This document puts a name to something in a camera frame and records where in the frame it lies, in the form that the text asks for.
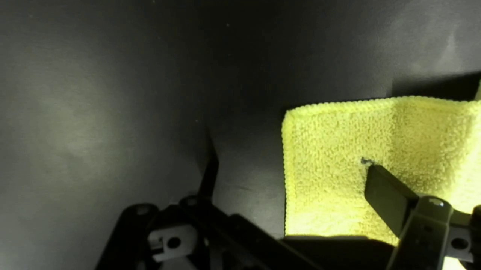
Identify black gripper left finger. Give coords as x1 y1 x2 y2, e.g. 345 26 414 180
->
94 129 321 270

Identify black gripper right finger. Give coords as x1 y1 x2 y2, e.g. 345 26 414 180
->
363 164 481 270

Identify yellow microfibre cloth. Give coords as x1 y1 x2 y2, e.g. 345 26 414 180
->
279 80 481 248

